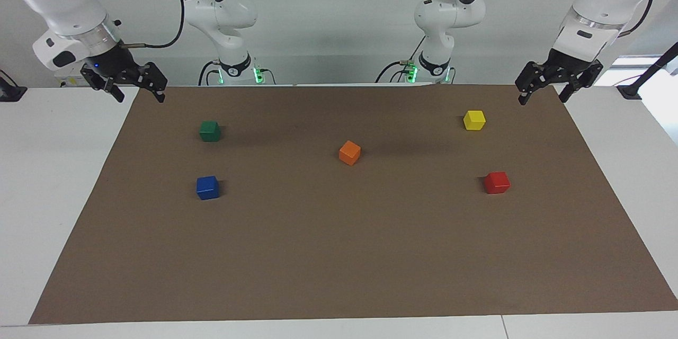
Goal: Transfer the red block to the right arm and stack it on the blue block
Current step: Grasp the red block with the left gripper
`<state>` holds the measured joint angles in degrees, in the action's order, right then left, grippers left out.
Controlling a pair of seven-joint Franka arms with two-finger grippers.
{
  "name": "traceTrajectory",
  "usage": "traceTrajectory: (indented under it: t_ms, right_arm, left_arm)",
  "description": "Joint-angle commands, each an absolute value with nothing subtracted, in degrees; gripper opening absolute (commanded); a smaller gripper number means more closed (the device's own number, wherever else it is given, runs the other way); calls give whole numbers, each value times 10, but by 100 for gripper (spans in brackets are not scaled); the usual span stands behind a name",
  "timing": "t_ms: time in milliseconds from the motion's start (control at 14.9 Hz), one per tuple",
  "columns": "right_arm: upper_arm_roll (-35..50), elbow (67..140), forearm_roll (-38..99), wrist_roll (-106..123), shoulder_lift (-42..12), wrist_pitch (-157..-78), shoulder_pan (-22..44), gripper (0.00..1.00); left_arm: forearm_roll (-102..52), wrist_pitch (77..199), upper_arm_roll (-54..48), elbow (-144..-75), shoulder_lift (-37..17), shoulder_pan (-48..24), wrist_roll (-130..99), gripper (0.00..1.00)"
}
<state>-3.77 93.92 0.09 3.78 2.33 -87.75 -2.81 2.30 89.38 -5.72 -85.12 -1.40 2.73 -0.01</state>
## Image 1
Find red cube block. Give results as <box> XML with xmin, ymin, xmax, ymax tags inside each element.
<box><xmin>484</xmin><ymin>172</ymin><xmax>511</xmax><ymax>195</ymax></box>

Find white power strip box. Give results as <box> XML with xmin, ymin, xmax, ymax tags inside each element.
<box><xmin>56</xmin><ymin>74</ymin><xmax>90</xmax><ymax>88</ymax></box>

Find yellow cube block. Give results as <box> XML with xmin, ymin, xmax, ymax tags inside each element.
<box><xmin>463</xmin><ymin>110</ymin><xmax>486</xmax><ymax>131</ymax></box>

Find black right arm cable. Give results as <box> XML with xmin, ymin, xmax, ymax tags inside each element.
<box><xmin>123</xmin><ymin>0</ymin><xmax>194</xmax><ymax>49</ymax></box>

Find blue cube block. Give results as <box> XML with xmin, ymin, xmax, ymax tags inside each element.
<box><xmin>196</xmin><ymin>175</ymin><xmax>220</xmax><ymax>201</ymax></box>

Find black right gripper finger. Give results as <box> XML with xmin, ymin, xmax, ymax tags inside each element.
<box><xmin>139</xmin><ymin>62</ymin><xmax>168</xmax><ymax>103</ymax></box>
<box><xmin>103</xmin><ymin>78</ymin><xmax>126</xmax><ymax>103</ymax></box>

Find black angled stand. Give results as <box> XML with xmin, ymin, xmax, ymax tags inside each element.
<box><xmin>616</xmin><ymin>41</ymin><xmax>678</xmax><ymax>100</ymax></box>

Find brown table mat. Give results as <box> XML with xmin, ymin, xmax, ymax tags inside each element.
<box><xmin>29</xmin><ymin>84</ymin><xmax>678</xmax><ymax>325</ymax></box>

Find orange cube block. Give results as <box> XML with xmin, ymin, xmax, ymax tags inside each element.
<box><xmin>338</xmin><ymin>140</ymin><xmax>362</xmax><ymax>166</ymax></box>

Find black table clamp mount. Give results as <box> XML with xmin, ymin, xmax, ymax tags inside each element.
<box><xmin>0</xmin><ymin>70</ymin><xmax>28</xmax><ymax>102</ymax></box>

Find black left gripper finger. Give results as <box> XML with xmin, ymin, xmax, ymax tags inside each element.
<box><xmin>516</xmin><ymin>61</ymin><xmax>549</xmax><ymax>105</ymax></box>
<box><xmin>559</xmin><ymin>61</ymin><xmax>603</xmax><ymax>103</ymax></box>

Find green cube block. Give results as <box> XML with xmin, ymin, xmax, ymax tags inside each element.
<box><xmin>199</xmin><ymin>121</ymin><xmax>221</xmax><ymax>142</ymax></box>

